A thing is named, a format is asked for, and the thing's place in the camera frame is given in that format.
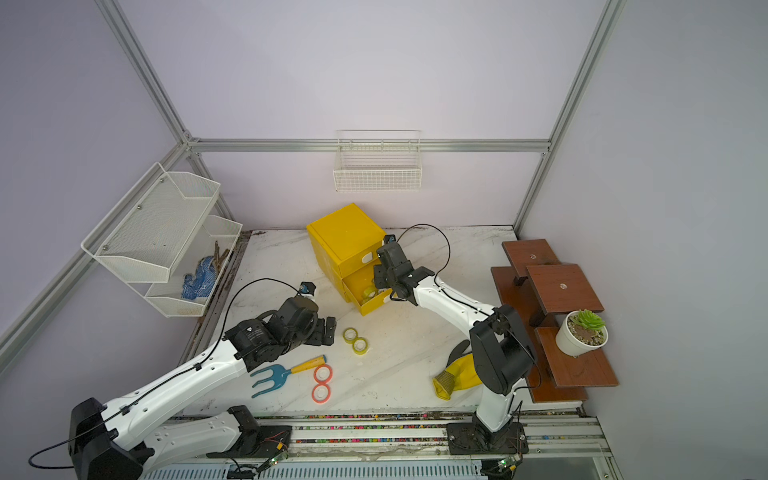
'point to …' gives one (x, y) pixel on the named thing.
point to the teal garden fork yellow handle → (280, 372)
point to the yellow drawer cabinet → (349, 240)
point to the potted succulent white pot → (581, 332)
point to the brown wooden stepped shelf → (560, 315)
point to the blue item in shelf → (203, 282)
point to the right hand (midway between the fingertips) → (386, 273)
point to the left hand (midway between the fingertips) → (318, 326)
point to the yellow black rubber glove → (460, 372)
